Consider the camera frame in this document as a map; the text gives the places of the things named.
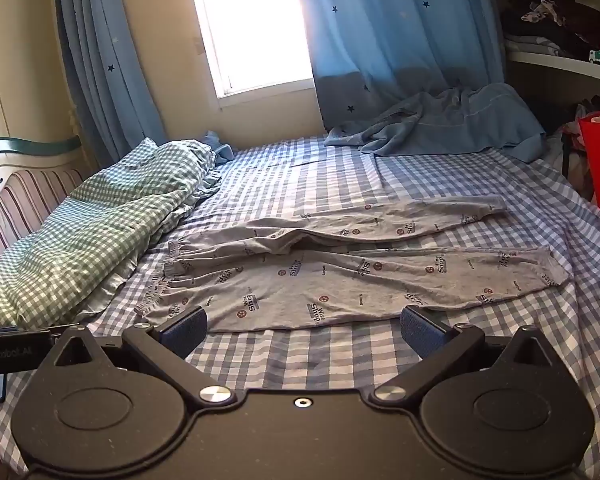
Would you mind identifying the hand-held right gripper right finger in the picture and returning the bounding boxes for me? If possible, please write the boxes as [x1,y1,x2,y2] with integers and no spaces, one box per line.
[369,305,566,407]

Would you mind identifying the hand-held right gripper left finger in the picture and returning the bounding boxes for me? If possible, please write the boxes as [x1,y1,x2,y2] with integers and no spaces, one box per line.
[40,305,237,409]

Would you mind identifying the grey printed pants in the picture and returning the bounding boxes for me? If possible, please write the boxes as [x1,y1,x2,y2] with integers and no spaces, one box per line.
[134,194,572,333]

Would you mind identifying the blue checked bed sheet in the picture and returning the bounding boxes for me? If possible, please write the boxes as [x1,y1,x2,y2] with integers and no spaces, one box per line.
[0,132,600,480]

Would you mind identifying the green checked pillow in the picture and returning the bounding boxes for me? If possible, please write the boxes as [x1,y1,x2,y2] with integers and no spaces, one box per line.
[0,137,226,331]

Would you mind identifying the white teal striped headboard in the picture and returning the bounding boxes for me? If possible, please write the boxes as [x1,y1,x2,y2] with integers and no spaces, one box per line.
[0,136,88,273]

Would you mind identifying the small blue cloth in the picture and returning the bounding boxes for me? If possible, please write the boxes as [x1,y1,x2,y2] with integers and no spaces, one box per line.
[202,131,236,165]

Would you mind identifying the blue blanket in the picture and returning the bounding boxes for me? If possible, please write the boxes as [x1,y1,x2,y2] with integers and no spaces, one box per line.
[324,82,547,163]

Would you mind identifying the blue star curtain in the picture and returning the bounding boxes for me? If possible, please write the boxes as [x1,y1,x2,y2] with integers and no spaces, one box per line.
[290,0,506,131]
[55,0,168,161]

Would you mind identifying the window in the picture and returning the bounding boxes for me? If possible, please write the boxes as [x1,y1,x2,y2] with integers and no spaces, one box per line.
[185,0,316,111]

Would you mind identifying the pile of dark clothes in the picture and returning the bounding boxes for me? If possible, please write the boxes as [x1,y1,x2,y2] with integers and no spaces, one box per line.
[500,0,600,58]

